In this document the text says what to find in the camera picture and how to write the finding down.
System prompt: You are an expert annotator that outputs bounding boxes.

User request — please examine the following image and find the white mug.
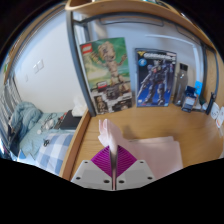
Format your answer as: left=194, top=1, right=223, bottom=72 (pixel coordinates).
left=209, top=101, right=221, bottom=121

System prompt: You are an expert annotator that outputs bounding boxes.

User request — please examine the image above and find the bed with checked sheet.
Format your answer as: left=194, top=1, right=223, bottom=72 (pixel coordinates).
left=0, top=99, right=83, bottom=177

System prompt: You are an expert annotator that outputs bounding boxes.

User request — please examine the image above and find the green toy figure box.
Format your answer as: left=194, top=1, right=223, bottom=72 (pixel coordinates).
left=79, top=37, right=134, bottom=116

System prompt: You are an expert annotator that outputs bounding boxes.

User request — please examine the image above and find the small blue box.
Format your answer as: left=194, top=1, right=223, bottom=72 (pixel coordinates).
left=181, top=85, right=198, bottom=114

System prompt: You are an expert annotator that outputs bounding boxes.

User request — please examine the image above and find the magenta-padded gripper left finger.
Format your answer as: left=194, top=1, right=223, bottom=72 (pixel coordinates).
left=70, top=146, right=116, bottom=192

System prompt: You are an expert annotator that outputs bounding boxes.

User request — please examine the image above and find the pale pink towel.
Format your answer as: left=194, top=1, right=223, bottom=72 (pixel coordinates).
left=97, top=118, right=185, bottom=181

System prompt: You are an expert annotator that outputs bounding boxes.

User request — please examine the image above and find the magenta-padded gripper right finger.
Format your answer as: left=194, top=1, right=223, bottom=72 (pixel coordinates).
left=114, top=145, right=157, bottom=192

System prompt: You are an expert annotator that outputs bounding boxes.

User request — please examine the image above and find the black laptop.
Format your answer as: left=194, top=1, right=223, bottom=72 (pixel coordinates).
left=58, top=109, right=83, bottom=131

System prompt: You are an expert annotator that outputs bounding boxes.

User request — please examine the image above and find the white tissue pack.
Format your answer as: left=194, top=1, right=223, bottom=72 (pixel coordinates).
left=71, top=97, right=89, bottom=118

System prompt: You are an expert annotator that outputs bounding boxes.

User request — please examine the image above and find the wooden shelf unit grey frame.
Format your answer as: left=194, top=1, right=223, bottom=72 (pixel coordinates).
left=64, top=0, right=222, bottom=118

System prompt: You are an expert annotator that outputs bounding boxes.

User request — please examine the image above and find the black slim bottle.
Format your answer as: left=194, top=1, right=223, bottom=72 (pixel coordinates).
left=205, top=92, right=218, bottom=116

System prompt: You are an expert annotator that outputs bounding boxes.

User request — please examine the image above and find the white wall socket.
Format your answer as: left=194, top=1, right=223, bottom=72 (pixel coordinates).
left=32, top=59, right=45, bottom=75

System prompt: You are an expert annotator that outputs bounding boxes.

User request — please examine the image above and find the blue robot model box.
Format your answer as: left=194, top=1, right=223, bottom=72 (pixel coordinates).
left=134, top=48, right=178, bottom=108

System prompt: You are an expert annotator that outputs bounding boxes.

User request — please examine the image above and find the light blue duvet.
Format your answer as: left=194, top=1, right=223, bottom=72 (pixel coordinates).
left=8, top=101, right=44, bottom=141

